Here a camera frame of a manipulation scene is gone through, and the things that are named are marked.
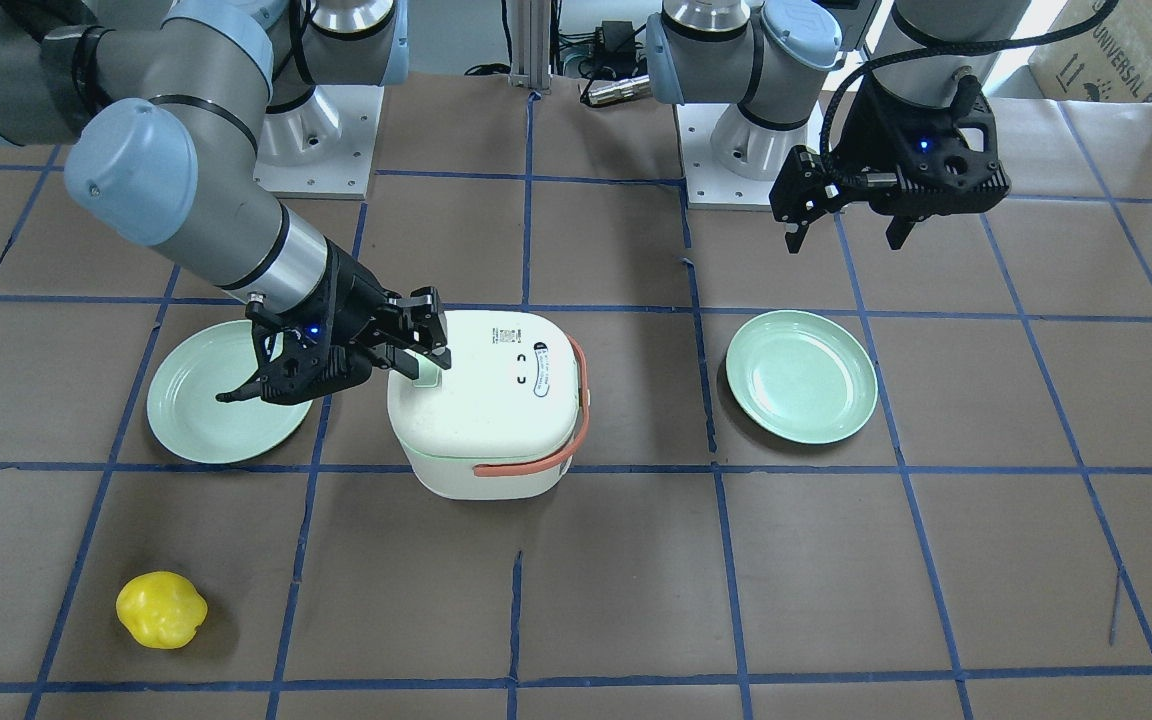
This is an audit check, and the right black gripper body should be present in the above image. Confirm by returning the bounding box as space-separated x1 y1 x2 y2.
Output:
244 245 388 401

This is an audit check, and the aluminium frame post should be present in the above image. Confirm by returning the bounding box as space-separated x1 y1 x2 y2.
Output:
506 1 558 96

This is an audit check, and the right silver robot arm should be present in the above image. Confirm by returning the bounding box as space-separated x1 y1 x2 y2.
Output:
0 1 452 406

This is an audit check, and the yellow toy lemon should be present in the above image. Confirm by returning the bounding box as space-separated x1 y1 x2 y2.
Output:
115 571 209 650

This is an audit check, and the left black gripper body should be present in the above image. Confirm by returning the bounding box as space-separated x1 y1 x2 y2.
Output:
770 73 1011 225

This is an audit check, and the cardboard box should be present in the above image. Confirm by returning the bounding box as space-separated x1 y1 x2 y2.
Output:
1028 1 1152 103

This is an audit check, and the green plate far side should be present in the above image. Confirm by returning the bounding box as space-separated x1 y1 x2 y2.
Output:
723 310 878 445

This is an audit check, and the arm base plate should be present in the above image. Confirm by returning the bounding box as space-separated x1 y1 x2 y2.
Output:
253 85 385 200
675 103 823 211

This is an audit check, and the white rice cooker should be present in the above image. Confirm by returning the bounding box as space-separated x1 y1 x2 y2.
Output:
387 310 590 501

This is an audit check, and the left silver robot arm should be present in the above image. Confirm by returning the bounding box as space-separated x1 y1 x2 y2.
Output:
644 1 1026 252

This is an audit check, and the green plate near lemon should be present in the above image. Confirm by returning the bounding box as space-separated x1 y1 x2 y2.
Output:
145 319 317 465

